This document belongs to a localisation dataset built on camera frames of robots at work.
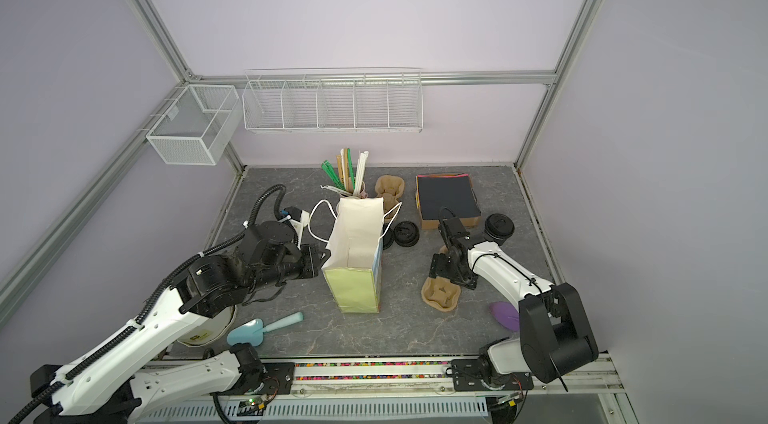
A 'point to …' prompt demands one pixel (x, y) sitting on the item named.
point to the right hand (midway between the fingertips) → (448, 278)
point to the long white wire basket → (333, 100)
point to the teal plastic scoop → (253, 331)
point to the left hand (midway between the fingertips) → (330, 260)
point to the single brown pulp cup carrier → (441, 293)
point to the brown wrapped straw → (346, 165)
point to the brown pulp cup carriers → (389, 187)
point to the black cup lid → (406, 233)
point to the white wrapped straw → (362, 160)
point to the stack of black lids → (388, 236)
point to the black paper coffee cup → (498, 228)
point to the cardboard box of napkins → (454, 191)
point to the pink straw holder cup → (363, 194)
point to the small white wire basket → (193, 127)
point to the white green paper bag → (352, 262)
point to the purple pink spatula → (506, 314)
